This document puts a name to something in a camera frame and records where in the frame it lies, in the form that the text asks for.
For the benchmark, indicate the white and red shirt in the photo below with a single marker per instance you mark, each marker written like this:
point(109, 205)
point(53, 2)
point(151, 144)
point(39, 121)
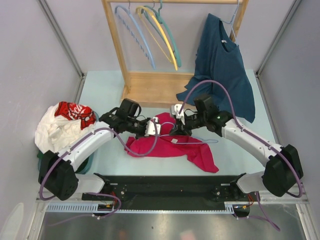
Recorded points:
point(65, 125)

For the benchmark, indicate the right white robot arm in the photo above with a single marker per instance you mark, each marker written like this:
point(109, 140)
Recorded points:
point(282, 166)

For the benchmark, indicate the light blue wire hanger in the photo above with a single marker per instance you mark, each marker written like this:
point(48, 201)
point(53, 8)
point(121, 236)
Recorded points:
point(233, 23)

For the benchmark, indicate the dark blue t shirt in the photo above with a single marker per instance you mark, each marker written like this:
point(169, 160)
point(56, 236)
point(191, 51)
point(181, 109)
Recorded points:
point(220, 73)

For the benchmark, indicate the light blue notched hanger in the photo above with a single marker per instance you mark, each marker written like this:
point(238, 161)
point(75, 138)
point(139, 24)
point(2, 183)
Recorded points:
point(133, 27)

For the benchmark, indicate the teal laundry basket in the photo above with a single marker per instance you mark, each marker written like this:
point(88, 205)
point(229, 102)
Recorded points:
point(96, 120)

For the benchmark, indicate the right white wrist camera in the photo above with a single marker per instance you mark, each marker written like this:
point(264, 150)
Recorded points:
point(177, 112)

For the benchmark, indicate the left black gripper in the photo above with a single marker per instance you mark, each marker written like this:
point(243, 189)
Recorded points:
point(145, 121)

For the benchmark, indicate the pink t shirt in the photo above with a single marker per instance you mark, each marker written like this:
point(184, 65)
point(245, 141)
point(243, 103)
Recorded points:
point(198, 154)

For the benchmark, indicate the yellow hanger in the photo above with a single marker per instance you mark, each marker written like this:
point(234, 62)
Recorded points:
point(160, 32)

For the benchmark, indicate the white slotted cable duct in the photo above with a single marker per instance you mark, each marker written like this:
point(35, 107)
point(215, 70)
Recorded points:
point(99, 208)

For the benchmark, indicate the thin blue hanger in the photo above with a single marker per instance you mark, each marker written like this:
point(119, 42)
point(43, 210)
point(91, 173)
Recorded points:
point(201, 140)

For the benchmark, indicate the wooden clothes rack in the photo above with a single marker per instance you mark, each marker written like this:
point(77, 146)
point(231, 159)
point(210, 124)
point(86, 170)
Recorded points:
point(154, 89)

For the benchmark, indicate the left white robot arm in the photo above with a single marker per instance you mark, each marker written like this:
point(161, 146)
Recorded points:
point(57, 172)

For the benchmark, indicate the teal hanger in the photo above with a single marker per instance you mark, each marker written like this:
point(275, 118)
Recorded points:
point(170, 35)

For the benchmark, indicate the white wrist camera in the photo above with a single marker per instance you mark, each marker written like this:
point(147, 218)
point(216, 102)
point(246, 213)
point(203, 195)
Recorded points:
point(153, 127)
point(177, 112)

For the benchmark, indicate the green garment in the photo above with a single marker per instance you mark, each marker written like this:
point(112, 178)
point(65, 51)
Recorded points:
point(40, 155)

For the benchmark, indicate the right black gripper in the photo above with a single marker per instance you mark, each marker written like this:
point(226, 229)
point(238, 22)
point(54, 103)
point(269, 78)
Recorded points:
point(182, 129)

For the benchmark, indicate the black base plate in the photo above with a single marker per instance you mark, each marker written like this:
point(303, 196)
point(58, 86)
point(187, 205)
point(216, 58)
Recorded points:
point(166, 184)

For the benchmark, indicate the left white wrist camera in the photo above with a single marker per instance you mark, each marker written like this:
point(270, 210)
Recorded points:
point(153, 127)

